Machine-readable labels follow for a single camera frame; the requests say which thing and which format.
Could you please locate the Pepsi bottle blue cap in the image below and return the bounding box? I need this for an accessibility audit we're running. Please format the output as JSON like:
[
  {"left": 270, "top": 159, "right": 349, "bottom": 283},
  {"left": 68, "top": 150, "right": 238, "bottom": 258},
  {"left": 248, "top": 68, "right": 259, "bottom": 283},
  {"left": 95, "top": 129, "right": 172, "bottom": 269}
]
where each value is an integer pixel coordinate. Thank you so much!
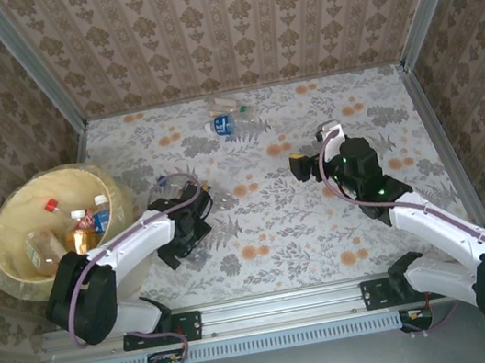
[{"left": 152, "top": 166, "right": 203, "bottom": 204}]

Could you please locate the dark blue label bottle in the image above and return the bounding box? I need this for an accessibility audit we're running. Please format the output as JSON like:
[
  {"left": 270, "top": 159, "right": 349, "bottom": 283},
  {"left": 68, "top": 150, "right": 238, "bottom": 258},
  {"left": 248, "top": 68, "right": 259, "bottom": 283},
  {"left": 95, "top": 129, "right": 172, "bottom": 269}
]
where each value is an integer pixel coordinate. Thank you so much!
[{"left": 202, "top": 108, "right": 274, "bottom": 145}]

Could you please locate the blue label water bottle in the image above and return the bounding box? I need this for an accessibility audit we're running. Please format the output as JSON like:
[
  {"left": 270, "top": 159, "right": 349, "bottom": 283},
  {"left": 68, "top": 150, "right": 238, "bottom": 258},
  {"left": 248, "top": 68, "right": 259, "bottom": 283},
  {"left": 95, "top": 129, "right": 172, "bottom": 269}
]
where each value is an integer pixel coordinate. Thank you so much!
[{"left": 88, "top": 193, "right": 116, "bottom": 236}]

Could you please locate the clear bottle beige label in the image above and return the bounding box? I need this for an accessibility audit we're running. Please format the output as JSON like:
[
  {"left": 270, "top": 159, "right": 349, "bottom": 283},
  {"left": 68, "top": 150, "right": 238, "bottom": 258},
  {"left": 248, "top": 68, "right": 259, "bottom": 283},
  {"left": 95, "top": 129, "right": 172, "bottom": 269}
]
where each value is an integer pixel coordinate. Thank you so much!
[{"left": 204, "top": 90, "right": 252, "bottom": 119}]

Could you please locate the red label amber tea bottle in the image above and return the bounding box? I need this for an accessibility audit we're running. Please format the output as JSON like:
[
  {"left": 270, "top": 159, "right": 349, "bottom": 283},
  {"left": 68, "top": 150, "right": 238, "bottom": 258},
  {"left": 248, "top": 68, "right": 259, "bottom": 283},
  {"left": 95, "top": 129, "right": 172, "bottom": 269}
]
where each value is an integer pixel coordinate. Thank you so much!
[{"left": 60, "top": 206, "right": 103, "bottom": 257}]

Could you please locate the clear bottle red label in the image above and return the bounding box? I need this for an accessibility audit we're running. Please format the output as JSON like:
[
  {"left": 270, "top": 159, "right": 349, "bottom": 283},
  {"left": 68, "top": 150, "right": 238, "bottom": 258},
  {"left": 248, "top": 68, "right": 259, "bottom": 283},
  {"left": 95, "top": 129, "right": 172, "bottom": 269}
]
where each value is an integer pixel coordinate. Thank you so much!
[{"left": 39, "top": 197, "right": 68, "bottom": 221}]

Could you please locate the large rectangular clear bottle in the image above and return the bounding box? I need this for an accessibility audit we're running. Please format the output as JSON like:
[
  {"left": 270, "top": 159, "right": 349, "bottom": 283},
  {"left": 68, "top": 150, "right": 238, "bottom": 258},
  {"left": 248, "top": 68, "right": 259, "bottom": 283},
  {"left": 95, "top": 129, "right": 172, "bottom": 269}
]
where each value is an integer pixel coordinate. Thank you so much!
[{"left": 22, "top": 226, "right": 72, "bottom": 280}]

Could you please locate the round yellow bin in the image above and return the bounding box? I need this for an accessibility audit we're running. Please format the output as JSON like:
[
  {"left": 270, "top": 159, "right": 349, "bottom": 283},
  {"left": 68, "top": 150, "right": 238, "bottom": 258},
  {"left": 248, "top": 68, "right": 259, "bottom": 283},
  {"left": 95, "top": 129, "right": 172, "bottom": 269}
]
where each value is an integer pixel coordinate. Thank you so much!
[{"left": 0, "top": 153, "right": 149, "bottom": 311}]

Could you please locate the aluminium table edge strip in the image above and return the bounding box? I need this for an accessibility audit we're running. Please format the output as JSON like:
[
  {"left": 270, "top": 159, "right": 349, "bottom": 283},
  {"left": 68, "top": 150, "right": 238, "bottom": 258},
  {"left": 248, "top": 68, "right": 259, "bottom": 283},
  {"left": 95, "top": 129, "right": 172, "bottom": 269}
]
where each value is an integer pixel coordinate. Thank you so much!
[{"left": 83, "top": 60, "right": 406, "bottom": 124}]

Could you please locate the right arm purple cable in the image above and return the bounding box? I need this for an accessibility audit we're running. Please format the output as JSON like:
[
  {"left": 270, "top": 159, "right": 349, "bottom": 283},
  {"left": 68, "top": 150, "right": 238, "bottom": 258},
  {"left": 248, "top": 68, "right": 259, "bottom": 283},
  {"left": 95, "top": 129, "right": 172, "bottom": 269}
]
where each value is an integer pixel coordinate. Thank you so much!
[{"left": 312, "top": 101, "right": 485, "bottom": 351}]

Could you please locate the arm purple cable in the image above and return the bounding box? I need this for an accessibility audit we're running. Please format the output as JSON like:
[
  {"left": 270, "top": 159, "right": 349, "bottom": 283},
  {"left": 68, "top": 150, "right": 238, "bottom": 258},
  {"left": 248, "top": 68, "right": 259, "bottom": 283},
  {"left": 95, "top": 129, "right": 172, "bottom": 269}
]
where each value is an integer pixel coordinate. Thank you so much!
[
  {"left": 45, "top": 165, "right": 237, "bottom": 363},
  {"left": 312, "top": 101, "right": 485, "bottom": 351}
]

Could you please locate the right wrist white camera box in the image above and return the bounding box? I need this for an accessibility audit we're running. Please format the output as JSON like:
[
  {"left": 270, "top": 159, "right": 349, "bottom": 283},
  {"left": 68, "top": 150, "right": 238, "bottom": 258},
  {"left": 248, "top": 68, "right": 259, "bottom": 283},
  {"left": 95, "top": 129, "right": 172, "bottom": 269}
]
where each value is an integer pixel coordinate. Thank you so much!
[{"left": 313, "top": 118, "right": 349, "bottom": 156}]

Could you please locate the aluminium side rail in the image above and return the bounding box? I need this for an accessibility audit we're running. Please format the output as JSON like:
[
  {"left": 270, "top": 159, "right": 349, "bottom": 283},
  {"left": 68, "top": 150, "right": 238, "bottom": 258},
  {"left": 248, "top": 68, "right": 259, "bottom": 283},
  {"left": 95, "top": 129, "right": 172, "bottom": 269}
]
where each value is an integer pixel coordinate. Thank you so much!
[
  {"left": 67, "top": 121, "right": 95, "bottom": 166},
  {"left": 397, "top": 51, "right": 485, "bottom": 267}
]

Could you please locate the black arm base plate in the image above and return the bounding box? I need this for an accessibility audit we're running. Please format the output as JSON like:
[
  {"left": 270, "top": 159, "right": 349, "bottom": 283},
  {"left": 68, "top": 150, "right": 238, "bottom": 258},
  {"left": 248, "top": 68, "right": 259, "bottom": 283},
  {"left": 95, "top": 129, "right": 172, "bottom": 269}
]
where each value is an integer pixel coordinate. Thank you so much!
[
  {"left": 119, "top": 308, "right": 207, "bottom": 354},
  {"left": 358, "top": 267, "right": 450, "bottom": 313}
]

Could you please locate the aluminium mounting rail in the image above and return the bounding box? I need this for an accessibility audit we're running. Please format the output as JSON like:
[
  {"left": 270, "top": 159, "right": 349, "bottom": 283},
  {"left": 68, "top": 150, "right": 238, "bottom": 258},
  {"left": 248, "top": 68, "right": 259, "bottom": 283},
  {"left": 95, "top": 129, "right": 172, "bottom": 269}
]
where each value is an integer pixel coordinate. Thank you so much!
[{"left": 39, "top": 255, "right": 485, "bottom": 363}]

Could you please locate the grey slotted cable duct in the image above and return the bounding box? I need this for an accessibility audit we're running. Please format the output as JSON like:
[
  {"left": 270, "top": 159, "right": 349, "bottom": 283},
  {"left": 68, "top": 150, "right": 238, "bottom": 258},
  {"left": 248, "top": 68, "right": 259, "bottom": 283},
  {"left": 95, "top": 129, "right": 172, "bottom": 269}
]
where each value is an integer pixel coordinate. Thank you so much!
[{"left": 79, "top": 309, "right": 407, "bottom": 363}]

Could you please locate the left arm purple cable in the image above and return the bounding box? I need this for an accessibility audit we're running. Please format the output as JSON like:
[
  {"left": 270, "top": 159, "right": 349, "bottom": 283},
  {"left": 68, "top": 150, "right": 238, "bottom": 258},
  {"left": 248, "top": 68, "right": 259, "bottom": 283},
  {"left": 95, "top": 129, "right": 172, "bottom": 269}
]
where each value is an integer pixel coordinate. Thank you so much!
[{"left": 45, "top": 165, "right": 237, "bottom": 363}]

